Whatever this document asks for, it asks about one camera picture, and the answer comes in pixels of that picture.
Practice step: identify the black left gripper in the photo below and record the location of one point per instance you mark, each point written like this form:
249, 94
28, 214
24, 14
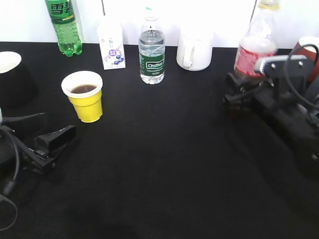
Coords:
47, 147

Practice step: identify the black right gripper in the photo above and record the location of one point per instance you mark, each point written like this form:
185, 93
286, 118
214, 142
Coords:
284, 115

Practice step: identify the cola bottle red label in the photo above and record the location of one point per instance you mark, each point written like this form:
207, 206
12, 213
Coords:
259, 40

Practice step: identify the yellow plastic cup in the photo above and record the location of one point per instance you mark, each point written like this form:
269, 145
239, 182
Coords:
84, 91

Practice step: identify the black cup white inside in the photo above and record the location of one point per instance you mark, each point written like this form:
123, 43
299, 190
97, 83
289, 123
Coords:
17, 86

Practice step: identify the green sprite bottle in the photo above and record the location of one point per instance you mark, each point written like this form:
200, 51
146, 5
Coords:
63, 19

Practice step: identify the white ceramic mug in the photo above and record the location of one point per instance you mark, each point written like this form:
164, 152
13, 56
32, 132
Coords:
194, 49

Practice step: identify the red ceramic mug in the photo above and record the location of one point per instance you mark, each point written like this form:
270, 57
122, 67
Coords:
309, 52

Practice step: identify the clear water bottle green label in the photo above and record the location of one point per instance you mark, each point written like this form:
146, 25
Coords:
151, 48

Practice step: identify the white blueberry milk carton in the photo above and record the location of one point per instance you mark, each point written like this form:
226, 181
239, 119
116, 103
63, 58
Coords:
110, 36

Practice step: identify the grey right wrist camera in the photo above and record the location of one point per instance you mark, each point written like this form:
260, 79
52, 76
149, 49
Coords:
286, 72

